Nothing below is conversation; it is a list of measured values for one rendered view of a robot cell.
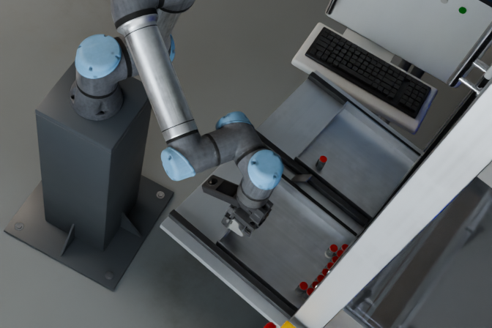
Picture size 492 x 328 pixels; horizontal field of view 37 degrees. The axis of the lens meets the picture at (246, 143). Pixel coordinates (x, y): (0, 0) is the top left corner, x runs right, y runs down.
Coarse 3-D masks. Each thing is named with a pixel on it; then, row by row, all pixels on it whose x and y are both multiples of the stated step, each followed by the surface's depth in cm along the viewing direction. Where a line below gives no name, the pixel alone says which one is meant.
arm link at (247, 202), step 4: (240, 184) 164; (240, 188) 163; (240, 192) 164; (240, 196) 165; (244, 196) 163; (240, 200) 165; (244, 200) 164; (248, 200) 163; (252, 200) 167; (264, 200) 163; (244, 204) 165; (248, 204) 164; (252, 204) 164; (256, 204) 164; (260, 204) 164; (264, 204) 166; (252, 208) 166
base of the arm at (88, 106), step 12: (72, 84) 207; (72, 96) 207; (84, 96) 201; (96, 96) 199; (108, 96) 202; (120, 96) 208; (84, 108) 204; (96, 108) 203; (108, 108) 205; (96, 120) 207
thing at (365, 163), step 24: (336, 120) 212; (360, 120) 213; (312, 144) 206; (336, 144) 208; (360, 144) 209; (384, 144) 211; (312, 168) 198; (336, 168) 204; (360, 168) 205; (384, 168) 207; (408, 168) 208; (336, 192) 198; (360, 192) 201; (384, 192) 203
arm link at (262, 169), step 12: (252, 156) 157; (264, 156) 156; (276, 156) 156; (240, 168) 159; (252, 168) 154; (264, 168) 154; (276, 168) 155; (252, 180) 156; (264, 180) 154; (276, 180) 155; (252, 192) 159; (264, 192) 158
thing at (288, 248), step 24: (288, 192) 197; (288, 216) 193; (312, 216) 195; (240, 240) 187; (264, 240) 188; (288, 240) 190; (312, 240) 191; (336, 240) 193; (240, 264) 182; (264, 264) 185; (288, 264) 186; (312, 264) 188; (288, 288) 183
